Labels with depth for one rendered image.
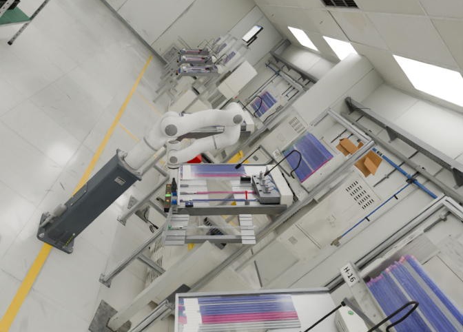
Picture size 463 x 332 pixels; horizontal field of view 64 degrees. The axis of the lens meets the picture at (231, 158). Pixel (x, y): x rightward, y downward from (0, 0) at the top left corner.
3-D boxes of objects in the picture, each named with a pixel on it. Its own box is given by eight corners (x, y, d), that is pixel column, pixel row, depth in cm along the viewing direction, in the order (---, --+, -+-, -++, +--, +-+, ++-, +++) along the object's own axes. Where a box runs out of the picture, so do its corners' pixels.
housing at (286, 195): (279, 213, 250) (281, 195, 244) (264, 180, 294) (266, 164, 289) (291, 213, 251) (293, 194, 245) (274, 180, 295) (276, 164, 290)
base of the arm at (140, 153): (117, 163, 218) (139, 142, 215) (117, 147, 234) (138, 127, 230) (142, 180, 229) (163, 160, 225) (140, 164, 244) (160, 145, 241)
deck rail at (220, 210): (178, 216, 239) (177, 207, 236) (178, 214, 241) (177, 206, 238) (286, 213, 248) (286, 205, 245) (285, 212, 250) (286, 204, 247)
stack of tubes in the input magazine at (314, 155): (300, 182, 244) (333, 155, 239) (282, 153, 290) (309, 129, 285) (312, 194, 249) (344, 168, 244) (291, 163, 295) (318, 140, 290)
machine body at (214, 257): (137, 299, 261) (201, 245, 250) (146, 240, 325) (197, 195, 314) (202, 343, 285) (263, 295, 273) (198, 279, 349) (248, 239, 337)
